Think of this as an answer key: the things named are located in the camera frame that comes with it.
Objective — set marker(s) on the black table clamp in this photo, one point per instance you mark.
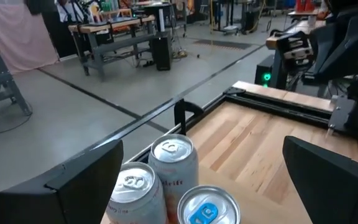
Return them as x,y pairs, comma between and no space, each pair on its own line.
180,115

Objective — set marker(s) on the pale pink curtain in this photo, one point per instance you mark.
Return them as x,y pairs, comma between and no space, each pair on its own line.
11,37

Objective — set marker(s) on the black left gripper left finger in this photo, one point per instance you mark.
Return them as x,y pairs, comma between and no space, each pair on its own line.
85,186

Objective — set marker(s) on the black computer with green light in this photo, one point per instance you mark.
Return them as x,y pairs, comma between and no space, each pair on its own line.
264,67

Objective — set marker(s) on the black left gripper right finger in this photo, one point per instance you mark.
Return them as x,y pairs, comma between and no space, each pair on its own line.
322,186

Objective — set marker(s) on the black and white device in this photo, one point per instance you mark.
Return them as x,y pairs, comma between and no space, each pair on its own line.
295,51

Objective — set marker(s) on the black tower box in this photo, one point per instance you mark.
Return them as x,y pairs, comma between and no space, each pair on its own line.
162,53

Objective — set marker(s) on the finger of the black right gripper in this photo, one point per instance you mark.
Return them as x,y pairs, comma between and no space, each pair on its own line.
334,49

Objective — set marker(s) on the silver blue energy drink can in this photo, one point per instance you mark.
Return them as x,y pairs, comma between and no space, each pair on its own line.
208,208

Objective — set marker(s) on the pale pink soda can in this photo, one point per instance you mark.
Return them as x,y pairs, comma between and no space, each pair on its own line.
174,152
134,186

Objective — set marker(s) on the grey-framed workbench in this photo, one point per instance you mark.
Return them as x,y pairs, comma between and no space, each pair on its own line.
300,26

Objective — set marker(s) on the dark floor mat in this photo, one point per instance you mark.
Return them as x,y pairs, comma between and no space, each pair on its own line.
222,44

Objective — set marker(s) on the white cylinder post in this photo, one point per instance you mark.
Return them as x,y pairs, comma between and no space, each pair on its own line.
162,20

